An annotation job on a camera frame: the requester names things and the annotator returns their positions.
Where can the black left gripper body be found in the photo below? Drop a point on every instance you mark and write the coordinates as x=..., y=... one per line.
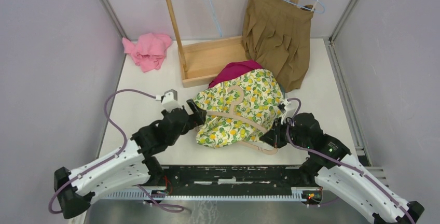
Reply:
x=193, y=122

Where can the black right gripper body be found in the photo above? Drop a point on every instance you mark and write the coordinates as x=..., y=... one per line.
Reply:
x=282, y=130

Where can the beige wooden hanger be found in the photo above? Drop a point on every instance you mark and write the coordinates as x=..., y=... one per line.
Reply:
x=231, y=115

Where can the yellow patterned cloth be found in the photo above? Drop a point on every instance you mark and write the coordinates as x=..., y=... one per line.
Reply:
x=262, y=96

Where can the wooden clothes rack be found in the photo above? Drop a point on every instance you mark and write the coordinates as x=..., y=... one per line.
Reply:
x=202, y=62

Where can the magenta cloth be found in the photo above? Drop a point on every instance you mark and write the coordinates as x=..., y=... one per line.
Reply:
x=234, y=70

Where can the brown skirt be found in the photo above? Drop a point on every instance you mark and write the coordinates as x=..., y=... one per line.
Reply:
x=276, y=35

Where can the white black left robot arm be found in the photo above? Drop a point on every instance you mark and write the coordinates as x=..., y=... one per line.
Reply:
x=132, y=164

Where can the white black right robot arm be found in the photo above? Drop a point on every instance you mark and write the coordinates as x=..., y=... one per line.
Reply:
x=332, y=166

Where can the teal plastic basket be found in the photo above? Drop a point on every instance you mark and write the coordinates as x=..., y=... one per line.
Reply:
x=282, y=90

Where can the pink crumpled cloth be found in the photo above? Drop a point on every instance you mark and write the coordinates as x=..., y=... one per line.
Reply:
x=149, y=52

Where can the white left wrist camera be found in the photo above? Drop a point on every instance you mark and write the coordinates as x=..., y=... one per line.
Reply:
x=169, y=100

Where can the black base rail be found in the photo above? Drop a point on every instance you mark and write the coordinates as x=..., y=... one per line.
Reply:
x=231, y=180

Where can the white slotted cable duct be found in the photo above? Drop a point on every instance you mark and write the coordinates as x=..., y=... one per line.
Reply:
x=293, y=195

